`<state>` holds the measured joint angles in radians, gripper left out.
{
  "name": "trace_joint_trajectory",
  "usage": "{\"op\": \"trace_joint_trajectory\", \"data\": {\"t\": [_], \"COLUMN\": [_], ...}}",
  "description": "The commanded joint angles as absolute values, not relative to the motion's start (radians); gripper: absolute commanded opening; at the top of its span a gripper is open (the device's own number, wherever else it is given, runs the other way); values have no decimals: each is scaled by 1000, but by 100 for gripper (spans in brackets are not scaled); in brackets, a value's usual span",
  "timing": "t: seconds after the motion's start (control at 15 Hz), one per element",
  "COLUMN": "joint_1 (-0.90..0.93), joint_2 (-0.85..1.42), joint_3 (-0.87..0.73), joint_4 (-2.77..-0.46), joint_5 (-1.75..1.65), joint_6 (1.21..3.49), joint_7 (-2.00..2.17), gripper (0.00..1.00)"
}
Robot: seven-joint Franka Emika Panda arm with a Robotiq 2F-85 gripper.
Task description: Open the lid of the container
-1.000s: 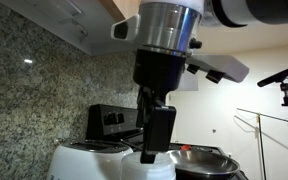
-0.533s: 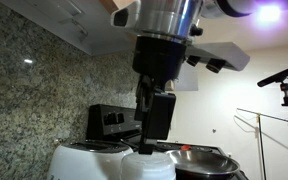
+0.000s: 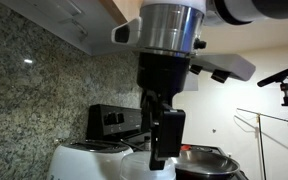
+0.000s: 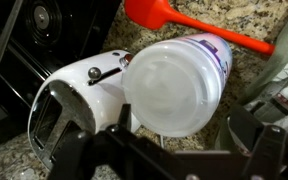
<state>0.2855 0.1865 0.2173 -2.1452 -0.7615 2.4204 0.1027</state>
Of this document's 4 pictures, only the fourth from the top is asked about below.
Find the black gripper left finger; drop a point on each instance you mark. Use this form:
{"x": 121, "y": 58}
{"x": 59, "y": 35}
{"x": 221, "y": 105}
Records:
{"x": 117, "y": 153}

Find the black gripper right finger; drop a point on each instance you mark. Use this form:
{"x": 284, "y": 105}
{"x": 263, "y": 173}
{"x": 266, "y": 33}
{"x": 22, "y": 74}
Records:
{"x": 270, "y": 153}

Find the white wipes canister blue label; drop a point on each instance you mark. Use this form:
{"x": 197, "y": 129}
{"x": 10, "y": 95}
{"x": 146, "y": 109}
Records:
{"x": 222, "y": 56}

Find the white two-slot toaster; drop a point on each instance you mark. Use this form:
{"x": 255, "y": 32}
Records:
{"x": 107, "y": 96}

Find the black electric stove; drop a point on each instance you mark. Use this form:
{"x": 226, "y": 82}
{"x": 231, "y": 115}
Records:
{"x": 67, "y": 20}

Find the red silicone spatula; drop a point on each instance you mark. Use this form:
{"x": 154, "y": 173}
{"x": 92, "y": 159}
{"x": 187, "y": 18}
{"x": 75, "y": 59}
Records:
{"x": 150, "y": 13}

